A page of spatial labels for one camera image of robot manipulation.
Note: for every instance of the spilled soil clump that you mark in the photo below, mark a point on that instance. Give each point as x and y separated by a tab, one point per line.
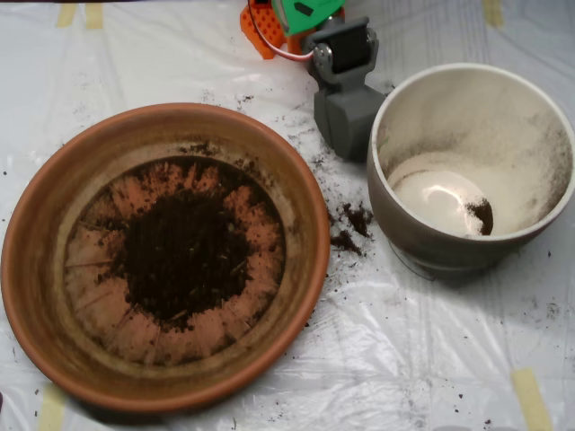
355	220

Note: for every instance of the white ceramic pot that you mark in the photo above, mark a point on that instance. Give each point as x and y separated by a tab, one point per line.
494	112

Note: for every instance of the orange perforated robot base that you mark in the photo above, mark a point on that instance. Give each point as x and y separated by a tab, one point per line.
260	31

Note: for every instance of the clear plastic sheet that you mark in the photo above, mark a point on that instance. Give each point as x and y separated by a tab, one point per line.
404	336

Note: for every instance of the dark soil pile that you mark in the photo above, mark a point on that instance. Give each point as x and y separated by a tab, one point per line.
179	251

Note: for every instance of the terracotta saucer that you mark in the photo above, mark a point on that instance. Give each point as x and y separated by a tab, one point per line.
27	269

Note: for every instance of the beige masking tape strip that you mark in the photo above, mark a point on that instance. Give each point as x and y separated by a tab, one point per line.
532	399
66	15
94	15
492	13
51	408

